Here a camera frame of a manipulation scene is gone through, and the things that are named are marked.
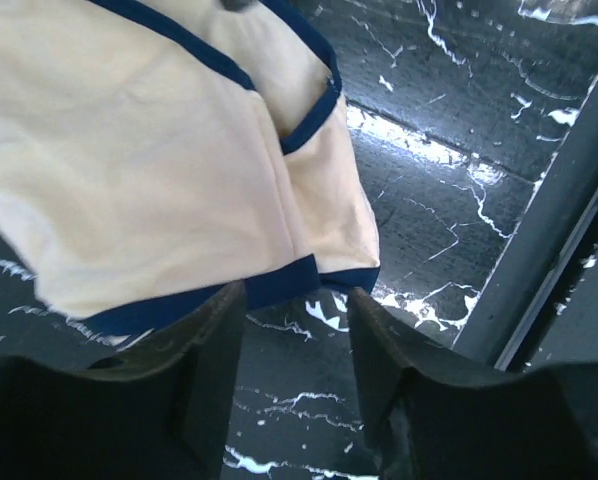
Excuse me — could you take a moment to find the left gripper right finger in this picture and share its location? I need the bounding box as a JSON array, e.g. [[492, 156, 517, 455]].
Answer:
[[348, 289, 598, 479]]

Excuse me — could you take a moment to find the black marble table mat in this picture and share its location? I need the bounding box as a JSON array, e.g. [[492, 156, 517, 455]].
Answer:
[[0, 0, 598, 480]]

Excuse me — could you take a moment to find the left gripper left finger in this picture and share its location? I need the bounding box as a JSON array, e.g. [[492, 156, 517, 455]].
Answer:
[[0, 282, 246, 479]]

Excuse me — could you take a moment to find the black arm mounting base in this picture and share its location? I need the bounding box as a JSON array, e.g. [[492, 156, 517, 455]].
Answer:
[[452, 77, 598, 369]]

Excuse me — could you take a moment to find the beige navy-trimmed underwear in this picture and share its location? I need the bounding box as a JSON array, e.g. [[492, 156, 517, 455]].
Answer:
[[0, 1, 380, 349]]

